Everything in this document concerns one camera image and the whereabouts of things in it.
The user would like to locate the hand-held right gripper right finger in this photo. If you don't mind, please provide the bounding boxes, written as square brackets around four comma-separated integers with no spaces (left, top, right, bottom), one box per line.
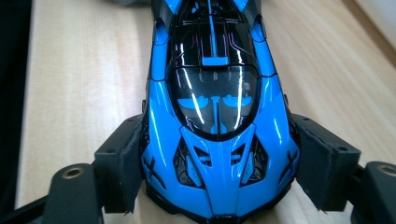
[290,113,362,213]

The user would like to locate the white plastic bin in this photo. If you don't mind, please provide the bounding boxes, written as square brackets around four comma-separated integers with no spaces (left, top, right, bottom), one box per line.
[353,0,396,52]

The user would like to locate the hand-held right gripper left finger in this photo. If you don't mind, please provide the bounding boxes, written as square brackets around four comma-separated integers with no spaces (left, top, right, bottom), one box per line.
[93,113,151,217]

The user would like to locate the blue toy car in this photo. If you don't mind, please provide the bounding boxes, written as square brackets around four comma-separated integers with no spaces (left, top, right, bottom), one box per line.
[140,0,302,224]

